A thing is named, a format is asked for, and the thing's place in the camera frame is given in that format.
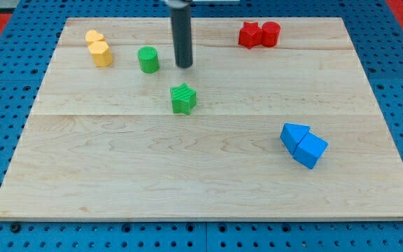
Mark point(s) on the green star block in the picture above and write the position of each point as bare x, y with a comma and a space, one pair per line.
183, 99

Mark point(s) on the red star block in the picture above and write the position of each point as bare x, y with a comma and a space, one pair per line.
250, 35

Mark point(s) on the yellow hexagon block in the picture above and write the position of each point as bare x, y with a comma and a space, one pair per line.
101, 53

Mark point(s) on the wooden board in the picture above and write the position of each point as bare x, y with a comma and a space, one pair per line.
102, 144

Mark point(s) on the green cylinder block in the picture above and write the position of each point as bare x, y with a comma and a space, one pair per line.
148, 59

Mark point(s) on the blue triangle block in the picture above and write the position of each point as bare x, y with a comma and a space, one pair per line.
292, 134

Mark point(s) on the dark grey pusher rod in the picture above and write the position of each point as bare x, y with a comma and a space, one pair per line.
180, 14

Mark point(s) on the blue cube block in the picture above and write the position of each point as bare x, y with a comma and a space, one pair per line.
309, 150

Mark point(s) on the red cylinder block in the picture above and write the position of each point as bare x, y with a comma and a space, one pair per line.
270, 33

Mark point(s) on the yellow heart block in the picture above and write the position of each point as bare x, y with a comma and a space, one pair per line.
92, 36

